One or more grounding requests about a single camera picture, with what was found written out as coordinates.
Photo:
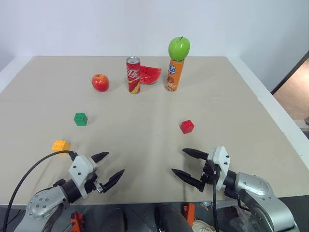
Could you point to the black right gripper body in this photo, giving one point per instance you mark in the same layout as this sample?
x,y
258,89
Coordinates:
x,y
209,174

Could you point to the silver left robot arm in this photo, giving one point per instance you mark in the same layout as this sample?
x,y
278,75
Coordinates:
x,y
41,205

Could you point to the brown board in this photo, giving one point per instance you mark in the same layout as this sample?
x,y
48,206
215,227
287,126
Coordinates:
x,y
293,99

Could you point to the red apple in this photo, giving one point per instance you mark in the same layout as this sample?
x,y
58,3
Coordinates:
x,y
100,82

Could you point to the orange bracket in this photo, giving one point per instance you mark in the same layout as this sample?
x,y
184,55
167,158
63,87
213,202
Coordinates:
x,y
77,221
189,213

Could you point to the orange snack canister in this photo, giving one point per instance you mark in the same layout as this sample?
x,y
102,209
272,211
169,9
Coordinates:
x,y
174,76

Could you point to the red cola can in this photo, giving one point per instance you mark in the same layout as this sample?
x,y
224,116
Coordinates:
x,y
133,76

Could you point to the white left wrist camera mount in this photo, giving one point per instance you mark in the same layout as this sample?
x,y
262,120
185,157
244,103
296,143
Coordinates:
x,y
80,169

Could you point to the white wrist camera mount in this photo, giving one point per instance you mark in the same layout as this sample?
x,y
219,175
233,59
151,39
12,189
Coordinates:
x,y
220,157
80,169

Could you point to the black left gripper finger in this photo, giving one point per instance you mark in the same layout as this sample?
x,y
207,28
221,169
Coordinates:
x,y
113,180
100,156

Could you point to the green toy brick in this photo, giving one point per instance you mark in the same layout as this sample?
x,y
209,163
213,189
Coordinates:
x,y
80,119

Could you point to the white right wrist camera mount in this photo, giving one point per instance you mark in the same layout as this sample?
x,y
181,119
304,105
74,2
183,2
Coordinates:
x,y
220,157

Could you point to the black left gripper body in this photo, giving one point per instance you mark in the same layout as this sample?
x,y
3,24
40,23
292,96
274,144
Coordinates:
x,y
96,184

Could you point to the green apple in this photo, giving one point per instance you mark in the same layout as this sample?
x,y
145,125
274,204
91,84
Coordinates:
x,y
179,48

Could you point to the dark rounded shape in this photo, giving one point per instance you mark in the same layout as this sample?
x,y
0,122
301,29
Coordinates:
x,y
116,221
172,218

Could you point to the red toy brick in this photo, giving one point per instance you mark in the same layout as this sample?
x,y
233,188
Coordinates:
x,y
187,126

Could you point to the red watermelon slice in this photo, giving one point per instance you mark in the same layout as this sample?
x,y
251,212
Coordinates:
x,y
149,75

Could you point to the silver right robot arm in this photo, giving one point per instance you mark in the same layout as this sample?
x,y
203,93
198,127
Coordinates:
x,y
260,191

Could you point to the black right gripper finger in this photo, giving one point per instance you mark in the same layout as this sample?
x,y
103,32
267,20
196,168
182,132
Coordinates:
x,y
188,178
195,153

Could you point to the yellow toy brick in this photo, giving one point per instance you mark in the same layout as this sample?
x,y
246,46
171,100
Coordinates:
x,y
60,145

